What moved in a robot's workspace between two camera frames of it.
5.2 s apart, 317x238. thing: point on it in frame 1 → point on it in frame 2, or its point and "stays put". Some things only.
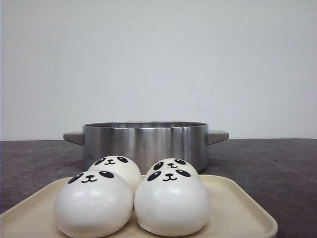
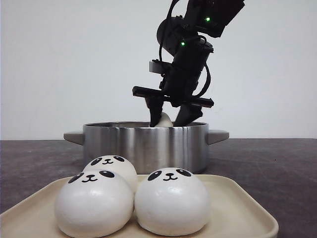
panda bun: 172,163 → 165,121
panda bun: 172,202 stays put
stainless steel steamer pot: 146,143 stays put
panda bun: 95,204 stays put
